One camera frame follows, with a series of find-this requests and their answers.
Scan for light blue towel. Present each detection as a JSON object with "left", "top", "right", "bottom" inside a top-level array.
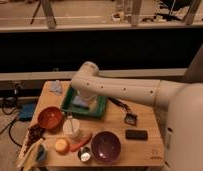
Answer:
[{"left": 50, "top": 80, "right": 62, "bottom": 95}]

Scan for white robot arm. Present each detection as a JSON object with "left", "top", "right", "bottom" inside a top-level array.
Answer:
[{"left": 71, "top": 61, "right": 203, "bottom": 171}]

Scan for grey robot base column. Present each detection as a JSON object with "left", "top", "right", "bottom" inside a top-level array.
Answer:
[{"left": 182, "top": 44, "right": 203, "bottom": 83}]

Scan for green plastic tray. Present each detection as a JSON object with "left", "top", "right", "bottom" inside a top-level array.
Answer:
[{"left": 61, "top": 86, "right": 107, "bottom": 118}]

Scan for white cup with spoon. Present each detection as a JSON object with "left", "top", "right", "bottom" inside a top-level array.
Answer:
[{"left": 63, "top": 116, "right": 80, "bottom": 138}]

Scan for wooden table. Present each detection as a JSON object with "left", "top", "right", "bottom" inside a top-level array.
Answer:
[{"left": 17, "top": 80, "right": 170, "bottom": 168}]

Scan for red bowl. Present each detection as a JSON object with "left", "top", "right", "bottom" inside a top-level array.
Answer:
[{"left": 37, "top": 106, "right": 63, "bottom": 130}]

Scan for purple bowl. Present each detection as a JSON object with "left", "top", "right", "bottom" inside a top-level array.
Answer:
[{"left": 91, "top": 131, "right": 121, "bottom": 163}]

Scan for black phone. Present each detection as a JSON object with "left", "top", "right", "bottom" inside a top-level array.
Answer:
[{"left": 125, "top": 130, "right": 148, "bottom": 140}]

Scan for orange carrot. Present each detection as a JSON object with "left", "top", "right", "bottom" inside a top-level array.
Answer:
[{"left": 69, "top": 133, "right": 92, "bottom": 152}]

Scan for small metal cup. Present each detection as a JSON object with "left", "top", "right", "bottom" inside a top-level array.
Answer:
[{"left": 78, "top": 146, "right": 91, "bottom": 162}]

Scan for yellow round fruit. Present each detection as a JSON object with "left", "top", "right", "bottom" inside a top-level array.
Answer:
[{"left": 54, "top": 138, "right": 69, "bottom": 155}]

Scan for blue box on floor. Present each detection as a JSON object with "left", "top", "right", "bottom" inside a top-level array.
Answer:
[{"left": 19, "top": 103, "right": 36, "bottom": 121}]

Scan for dark red grapes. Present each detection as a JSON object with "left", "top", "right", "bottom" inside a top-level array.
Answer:
[{"left": 24, "top": 124, "right": 45, "bottom": 153}]

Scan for blue small cup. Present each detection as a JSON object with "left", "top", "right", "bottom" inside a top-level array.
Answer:
[{"left": 35, "top": 144, "right": 46, "bottom": 162}]

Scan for yellow banana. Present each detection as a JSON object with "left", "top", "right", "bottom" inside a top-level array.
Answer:
[{"left": 17, "top": 139, "right": 43, "bottom": 171}]

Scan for black handled brush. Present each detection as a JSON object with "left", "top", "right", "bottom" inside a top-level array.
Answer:
[{"left": 109, "top": 97, "right": 137, "bottom": 126}]

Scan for black cable on floor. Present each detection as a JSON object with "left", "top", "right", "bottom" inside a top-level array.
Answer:
[{"left": 0, "top": 96, "right": 23, "bottom": 148}]

